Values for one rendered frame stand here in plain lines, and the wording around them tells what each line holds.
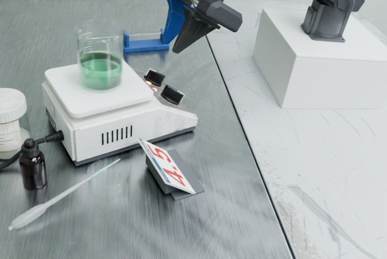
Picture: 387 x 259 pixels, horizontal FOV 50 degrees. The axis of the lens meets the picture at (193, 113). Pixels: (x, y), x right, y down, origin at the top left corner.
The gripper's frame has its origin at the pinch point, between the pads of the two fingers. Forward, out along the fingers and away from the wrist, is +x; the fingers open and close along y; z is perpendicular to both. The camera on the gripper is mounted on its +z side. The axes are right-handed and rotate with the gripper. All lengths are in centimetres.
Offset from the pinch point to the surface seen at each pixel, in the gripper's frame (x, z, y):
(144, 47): 9.0, -6.3, -19.2
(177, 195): 17.0, 0.3, 20.1
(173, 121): 11.6, -1.2, 9.1
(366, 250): 9.6, -16.5, 35.5
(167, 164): 15.1, 1.2, 16.0
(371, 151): 1.2, -29.1, 21.3
